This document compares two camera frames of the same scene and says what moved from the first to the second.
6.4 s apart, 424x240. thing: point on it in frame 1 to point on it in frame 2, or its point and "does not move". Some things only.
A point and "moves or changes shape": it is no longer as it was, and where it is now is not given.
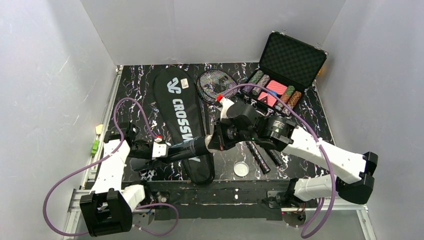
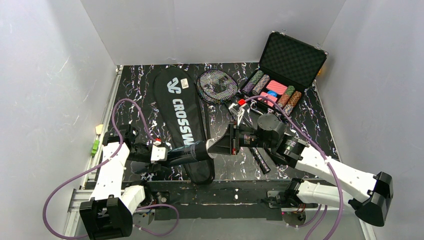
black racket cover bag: (180, 108) does not move
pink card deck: (275, 86) does not move
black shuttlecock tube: (197, 146) moves or changes shape
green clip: (95, 147) does not move
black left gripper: (171, 152) does not move
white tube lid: (241, 169) to (209, 143)
